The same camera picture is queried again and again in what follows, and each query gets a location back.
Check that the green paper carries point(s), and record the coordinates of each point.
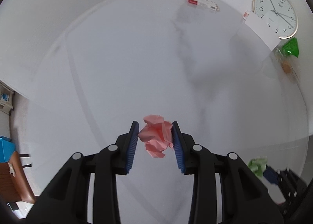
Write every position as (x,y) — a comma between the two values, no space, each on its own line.
(256,165)

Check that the blue plastic box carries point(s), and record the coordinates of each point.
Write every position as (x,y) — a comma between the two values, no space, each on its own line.
(6,148)

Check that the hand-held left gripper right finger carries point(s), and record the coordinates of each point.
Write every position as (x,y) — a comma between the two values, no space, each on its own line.
(177,149)

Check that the white crumpled tissue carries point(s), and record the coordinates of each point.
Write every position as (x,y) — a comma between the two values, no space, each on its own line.
(11,168)

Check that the round white wall clock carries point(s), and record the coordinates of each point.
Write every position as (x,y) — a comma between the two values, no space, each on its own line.
(275,6)

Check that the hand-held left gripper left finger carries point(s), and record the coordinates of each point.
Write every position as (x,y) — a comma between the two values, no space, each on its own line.
(132,149)

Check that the green plastic wrapper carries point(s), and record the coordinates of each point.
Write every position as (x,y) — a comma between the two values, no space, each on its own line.
(291,47)

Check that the brown chair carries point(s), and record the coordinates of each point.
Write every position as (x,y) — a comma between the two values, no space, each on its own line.
(14,182)

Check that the white card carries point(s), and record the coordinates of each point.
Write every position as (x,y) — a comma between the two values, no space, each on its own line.
(261,28)

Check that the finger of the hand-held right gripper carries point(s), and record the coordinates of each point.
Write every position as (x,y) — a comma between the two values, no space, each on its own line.
(271,175)
(285,177)

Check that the red and white long box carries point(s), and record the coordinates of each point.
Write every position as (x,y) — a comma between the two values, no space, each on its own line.
(201,1)

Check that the small red and white box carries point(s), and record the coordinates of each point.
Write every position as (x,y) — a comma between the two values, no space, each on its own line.
(246,14)

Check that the cream shelf unit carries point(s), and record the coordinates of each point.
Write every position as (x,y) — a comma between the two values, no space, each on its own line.
(6,101)

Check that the pink paper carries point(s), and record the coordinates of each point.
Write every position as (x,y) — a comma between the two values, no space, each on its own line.
(156,138)

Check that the clear plastic bag with cookie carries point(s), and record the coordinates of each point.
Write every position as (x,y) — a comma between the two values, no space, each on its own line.
(286,66)

